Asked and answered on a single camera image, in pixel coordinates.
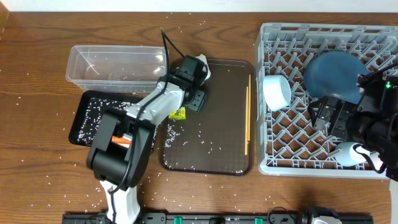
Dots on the grey dishwasher rack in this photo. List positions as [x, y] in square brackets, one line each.
[287, 144]

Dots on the pink cup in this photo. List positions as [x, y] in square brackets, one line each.
[376, 161]

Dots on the dark blue plate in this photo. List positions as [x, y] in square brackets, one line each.
[334, 74]

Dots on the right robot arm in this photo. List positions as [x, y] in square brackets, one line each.
[372, 122]

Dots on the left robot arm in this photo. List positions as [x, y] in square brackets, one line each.
[120, 151]

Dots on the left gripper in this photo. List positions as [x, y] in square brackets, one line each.
[196, 100]

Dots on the clear plastic bin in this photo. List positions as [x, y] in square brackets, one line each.
[116, 68]

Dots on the dark brown serving tray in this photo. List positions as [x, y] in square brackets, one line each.
[211, 141]

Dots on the wooden chopstick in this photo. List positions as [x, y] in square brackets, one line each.
[246, 123]
[249, 108]

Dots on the foil snack wrapper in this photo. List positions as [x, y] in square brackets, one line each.
[179, 114]

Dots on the black plastic bin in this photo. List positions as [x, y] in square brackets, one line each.
[84, 102]

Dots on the white napkin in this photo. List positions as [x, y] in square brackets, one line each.
[206, 68]

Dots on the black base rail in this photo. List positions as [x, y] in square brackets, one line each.
[277, 215]

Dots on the light blue rice bowl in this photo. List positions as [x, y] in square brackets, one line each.
[277, 92]

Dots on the orange carrot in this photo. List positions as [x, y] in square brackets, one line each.
[121, 140]

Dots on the small blue cup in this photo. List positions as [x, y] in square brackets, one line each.
[349, 154]

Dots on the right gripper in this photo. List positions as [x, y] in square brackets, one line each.
[334, 115]

